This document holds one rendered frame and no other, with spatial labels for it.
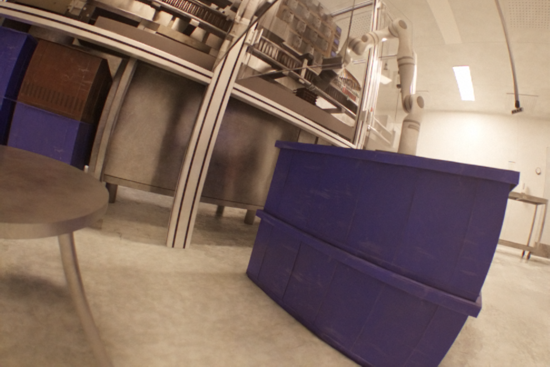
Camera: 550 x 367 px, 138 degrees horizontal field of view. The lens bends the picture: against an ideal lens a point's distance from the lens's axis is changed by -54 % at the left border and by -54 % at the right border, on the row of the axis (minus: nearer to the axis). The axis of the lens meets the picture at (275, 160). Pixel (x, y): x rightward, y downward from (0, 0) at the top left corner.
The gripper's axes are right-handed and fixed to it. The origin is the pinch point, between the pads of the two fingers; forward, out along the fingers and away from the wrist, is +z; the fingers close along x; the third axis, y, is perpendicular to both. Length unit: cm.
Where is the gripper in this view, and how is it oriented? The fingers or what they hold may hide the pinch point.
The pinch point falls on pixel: (307, 92)
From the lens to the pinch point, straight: 119.2
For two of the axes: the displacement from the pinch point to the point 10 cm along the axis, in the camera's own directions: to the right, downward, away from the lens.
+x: 7.6, 2.0, 6.2
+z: -6.0, 6.0, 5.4
